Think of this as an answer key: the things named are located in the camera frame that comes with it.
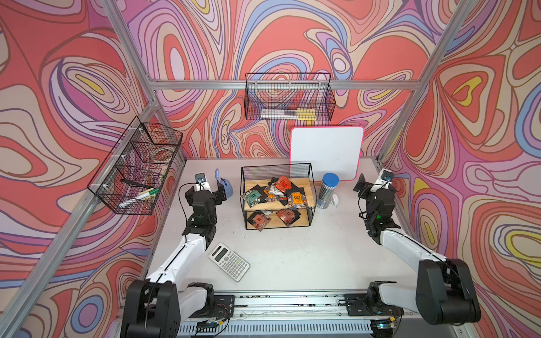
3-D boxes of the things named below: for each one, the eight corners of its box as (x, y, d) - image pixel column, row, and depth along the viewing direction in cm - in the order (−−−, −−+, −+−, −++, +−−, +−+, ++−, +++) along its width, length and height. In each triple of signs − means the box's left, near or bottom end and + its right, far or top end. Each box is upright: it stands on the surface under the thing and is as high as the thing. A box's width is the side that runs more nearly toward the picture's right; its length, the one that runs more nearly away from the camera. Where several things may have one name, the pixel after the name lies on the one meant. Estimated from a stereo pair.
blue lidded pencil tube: (316, 209, 100) (324, 184, 85) (314, 199, 104) (322, 172, 89) (330, 209, 100) (340, 184, 85) (327, 199, 104) (337, 172, 89)
